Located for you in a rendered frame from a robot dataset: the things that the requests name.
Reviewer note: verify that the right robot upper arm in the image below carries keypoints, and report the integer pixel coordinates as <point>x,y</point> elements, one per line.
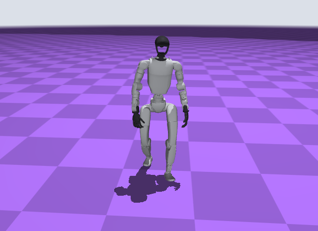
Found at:
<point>143,65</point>

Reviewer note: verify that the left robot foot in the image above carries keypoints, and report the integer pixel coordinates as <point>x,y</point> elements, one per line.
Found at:
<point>169,177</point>

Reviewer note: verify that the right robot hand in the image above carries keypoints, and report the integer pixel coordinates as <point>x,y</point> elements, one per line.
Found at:
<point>137,119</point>

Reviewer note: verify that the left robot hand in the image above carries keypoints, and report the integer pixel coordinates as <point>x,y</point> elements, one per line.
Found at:
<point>186,115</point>

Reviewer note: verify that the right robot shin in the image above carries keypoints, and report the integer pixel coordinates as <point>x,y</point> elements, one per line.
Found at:
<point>146,151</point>

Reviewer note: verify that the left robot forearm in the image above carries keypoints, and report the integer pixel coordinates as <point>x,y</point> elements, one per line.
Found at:
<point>183,97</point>

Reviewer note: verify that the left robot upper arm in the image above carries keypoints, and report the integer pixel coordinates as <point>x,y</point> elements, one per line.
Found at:
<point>179,75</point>

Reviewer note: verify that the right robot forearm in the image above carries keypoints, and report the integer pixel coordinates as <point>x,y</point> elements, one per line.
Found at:
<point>135,97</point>

